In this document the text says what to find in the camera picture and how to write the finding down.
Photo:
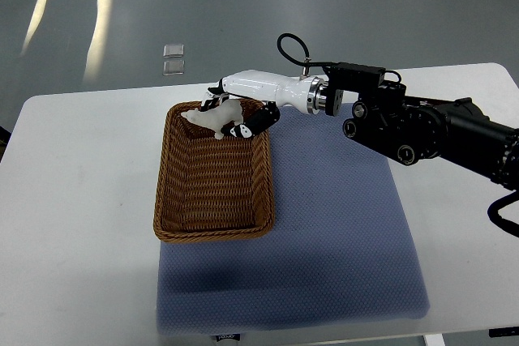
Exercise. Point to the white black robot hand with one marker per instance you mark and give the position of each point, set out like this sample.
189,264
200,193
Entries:
273,91

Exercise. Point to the white bear figurine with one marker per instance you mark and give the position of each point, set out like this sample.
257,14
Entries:
215,119

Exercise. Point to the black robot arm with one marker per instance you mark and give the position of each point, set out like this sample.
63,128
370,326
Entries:
408,129

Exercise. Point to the brown wicker basket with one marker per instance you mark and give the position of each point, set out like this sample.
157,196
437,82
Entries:
209,189

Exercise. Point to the lower metal floor plate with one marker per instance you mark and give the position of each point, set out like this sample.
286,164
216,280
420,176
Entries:
173,67

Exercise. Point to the metal floor plate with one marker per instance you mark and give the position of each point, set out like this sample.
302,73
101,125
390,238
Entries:
173,67
173,50

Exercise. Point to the upper metal floor plate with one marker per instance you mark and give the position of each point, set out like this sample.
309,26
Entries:
173,50

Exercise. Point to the blue-grey quilted mat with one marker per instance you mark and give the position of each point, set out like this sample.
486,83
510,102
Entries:
340,249

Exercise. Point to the black label under table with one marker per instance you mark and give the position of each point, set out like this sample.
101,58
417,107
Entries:
234,337

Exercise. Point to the black table control panel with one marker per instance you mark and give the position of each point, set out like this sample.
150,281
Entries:
503,332

